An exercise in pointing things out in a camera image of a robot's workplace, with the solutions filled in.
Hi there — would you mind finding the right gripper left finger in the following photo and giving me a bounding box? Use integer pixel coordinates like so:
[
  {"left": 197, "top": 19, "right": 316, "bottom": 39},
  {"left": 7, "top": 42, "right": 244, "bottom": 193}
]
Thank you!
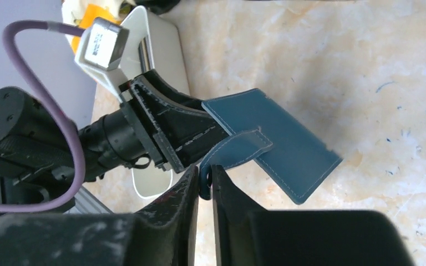
[{"left": 0, "top": 166, "right": 199, "bottom": 265}]

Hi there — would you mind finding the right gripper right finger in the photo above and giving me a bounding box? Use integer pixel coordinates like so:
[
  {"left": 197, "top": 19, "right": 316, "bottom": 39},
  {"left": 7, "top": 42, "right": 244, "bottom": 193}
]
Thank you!
[{"left": 211, "top": 165, "right": 414, "bottom": 265}]

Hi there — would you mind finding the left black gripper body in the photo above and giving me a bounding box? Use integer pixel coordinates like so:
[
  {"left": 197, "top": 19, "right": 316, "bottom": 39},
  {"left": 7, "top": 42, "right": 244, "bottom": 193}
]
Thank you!
[{"left": 119, "top": 70, "right": 228, "bottom": 173}]

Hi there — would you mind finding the white oblong plastic tray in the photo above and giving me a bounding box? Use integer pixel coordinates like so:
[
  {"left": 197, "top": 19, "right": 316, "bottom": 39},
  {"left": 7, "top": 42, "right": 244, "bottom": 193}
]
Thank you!
[{"left": 120, "top": 6, "right": 190, "bottom": 200}]

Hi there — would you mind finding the blue leather card holder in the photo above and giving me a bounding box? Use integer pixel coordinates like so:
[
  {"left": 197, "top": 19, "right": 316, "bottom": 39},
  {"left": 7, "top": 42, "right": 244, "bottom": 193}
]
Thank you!
[{"left": 199, "top": 89, "right": 343, "bottom": 204}]

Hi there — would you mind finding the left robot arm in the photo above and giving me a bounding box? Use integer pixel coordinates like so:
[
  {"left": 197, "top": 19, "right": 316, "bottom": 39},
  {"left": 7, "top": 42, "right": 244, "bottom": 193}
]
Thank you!
[{"left": 0, "top": 70, "right": 227, "bottom": 205}]

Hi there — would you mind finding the yellow plastic object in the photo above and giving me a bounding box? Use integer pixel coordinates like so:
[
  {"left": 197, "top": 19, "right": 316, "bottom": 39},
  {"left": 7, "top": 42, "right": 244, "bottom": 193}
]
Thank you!
[{"left": 70, "top": 3, "right": 122, "bottom": 54}]

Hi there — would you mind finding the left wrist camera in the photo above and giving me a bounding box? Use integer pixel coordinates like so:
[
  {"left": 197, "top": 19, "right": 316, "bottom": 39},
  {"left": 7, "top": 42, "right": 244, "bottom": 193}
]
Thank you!
[{"left": 75, "top": 17, "right": 129, "bottom": 103}]

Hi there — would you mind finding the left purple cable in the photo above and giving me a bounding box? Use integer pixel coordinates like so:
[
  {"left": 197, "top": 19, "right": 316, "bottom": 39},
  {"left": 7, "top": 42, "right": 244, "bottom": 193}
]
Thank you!
[{"left": 0, "top": 20, "right": 87, "bottom": 216}]

